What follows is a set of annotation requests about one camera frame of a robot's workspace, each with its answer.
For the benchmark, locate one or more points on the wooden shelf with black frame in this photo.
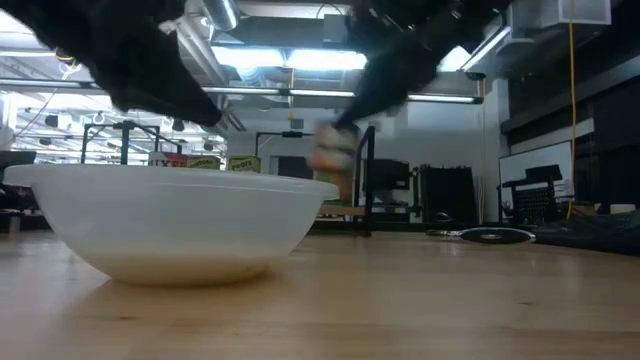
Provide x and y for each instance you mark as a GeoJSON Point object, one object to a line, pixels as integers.
{"type": "Point", "coordinates": [367, 190]}

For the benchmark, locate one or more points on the black metal table frame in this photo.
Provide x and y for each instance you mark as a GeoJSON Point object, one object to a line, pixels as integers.
{"type": "Point", "coordinates": [340, 226]}

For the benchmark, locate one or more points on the dark chair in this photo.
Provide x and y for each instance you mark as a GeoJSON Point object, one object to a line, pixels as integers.
{"type": "Point", "coordinates": [15, 170]}

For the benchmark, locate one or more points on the silver ventilation duct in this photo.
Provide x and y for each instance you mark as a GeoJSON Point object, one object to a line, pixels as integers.
{"type": "Point", "coordinates": [220, 12]}

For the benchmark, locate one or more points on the short orange-print oranges can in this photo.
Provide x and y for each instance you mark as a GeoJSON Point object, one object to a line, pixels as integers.
{"type": "Point", "coordinates": [334, 150]}

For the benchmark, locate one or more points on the silver metal kitchen utensil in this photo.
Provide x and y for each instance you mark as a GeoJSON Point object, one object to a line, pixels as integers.
{"type": "Point", "coordinates": [495, 236]}

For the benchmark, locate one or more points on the thin black arch frame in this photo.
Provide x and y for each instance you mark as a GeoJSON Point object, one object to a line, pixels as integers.
{"type": "Point", "coordinates": [292, 134]}

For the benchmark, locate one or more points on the tomatoes can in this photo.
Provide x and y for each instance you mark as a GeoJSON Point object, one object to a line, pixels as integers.
{"type": "Point", "coordinates": [202, 162]}

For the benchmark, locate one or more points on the white board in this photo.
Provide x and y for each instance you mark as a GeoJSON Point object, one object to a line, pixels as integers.
{"type": "Point", "coordinates": [535, 155]}

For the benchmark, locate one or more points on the long overhead light bar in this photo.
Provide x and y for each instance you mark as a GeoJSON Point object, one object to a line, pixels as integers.
{"type": "Point", "coordinates": [250, 91]}

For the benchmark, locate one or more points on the black box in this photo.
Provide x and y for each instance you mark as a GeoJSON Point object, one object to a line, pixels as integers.
{"type": "Point", "coordinates": [390, 175]}

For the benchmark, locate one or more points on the white ceiling unit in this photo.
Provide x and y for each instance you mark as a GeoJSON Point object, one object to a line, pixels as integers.
{"type": "Point", "coordinates": [575, 10]}

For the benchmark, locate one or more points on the black oven mitt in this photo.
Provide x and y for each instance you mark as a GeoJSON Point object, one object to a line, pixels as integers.
{"type": "Point", "coordinates": [590, 235]}

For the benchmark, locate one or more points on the black cabinet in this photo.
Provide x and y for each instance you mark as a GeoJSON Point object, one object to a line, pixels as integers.
{"type": "Point", "coordinates": [447, 197]}

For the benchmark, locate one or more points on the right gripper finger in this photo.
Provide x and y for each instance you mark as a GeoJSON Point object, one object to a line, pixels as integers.
{"type": "Point", "coordinates": [385, 90]}

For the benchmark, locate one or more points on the black perforated stand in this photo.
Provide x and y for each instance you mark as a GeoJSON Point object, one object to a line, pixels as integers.
{"type": "Point", "coordinates": [535, 202]}

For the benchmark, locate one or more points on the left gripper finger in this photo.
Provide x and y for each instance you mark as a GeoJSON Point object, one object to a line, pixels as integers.
{"type": "Point", "coordinates": [160, 95]}

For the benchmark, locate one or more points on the translucent white bowl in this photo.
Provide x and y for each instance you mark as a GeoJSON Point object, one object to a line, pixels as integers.
{"type": "Point", "coordinates": [175, 225]}

